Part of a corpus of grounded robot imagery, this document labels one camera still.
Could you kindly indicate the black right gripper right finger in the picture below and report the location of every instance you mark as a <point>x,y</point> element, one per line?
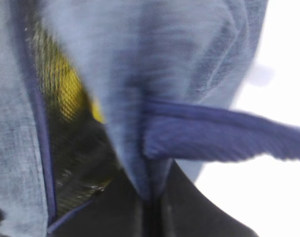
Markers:
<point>186,212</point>

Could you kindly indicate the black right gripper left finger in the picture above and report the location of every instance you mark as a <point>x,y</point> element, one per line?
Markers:
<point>117,212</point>

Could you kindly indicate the yellow lemon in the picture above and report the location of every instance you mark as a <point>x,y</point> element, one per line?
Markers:
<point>64,90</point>

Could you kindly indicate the dark navy lunch bag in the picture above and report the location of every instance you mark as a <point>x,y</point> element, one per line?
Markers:
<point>164,73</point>

